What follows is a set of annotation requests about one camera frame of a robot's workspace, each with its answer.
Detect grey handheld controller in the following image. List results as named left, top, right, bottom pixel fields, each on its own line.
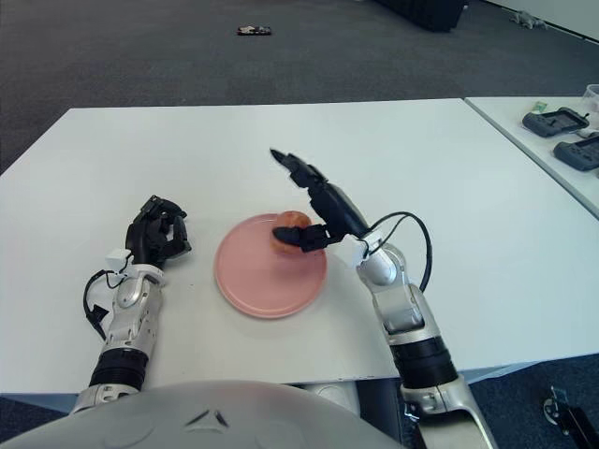
left=519, top=107, right=589, bottom=138
left=552, top=135, right=599, bottom=172

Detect pink round plate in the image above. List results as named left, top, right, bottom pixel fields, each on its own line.
left=213, top=212, right=329, bottom=321

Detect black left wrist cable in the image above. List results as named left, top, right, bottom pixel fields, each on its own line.
left=82, top=268, right=124, bottom=342

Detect grey robot torso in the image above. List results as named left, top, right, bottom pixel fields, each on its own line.
left=0, top=379, right=409, bottom=449

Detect black caster stand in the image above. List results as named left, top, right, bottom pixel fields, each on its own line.
left=542, top=384, right=599, bottom=449

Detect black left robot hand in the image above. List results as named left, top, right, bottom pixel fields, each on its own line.
left=124, top=195, right=194, bottom=269

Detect grey toy on floor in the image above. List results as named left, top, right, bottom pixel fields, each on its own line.
left=509, top=9, right=549, bottom=31

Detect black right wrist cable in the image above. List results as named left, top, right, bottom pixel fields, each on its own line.
left=368, top=210, right=433, bottom=294

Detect white table frame beam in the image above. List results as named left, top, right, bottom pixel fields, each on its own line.
left=0, top=391, right=77, bottom=413
left=455, top=361, right=517, bottom=385

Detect red apple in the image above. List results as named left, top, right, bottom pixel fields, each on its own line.
left=272, top=210, right=313, bottom=256

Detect black furniture block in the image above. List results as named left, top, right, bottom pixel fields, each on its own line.
left=372, top=0, right=471, bottom=34

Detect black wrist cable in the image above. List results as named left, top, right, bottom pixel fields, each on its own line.
left=368, top=210, right=433, bottom=294
left=82, top=268, right=124, bottom=342

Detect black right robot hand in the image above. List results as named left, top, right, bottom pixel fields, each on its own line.
left=270, top=148, right=372, bottom=256

